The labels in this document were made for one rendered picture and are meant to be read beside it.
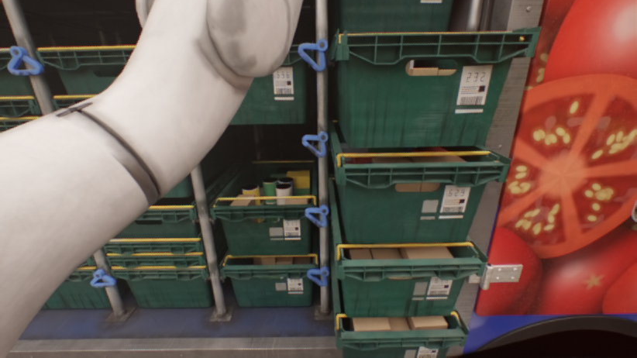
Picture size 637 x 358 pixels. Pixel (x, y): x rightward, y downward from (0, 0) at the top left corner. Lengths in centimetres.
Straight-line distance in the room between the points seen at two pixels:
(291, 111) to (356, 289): 58
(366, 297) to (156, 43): 77
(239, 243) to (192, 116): 92
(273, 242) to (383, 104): 71
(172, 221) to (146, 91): 92
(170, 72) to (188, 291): 118
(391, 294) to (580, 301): 73
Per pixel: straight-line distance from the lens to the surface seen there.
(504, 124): 84
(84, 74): 111
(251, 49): 20
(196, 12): 21
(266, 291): 121
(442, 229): 75
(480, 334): 127
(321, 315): 124
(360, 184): 58
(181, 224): 110
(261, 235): 103
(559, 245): 113
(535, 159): 92
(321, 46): 77
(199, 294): 131
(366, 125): 57
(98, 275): 137
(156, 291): 138
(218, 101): 20
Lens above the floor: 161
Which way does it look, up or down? 18 degrees down
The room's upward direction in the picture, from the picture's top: 1 degrees counter-clockwise
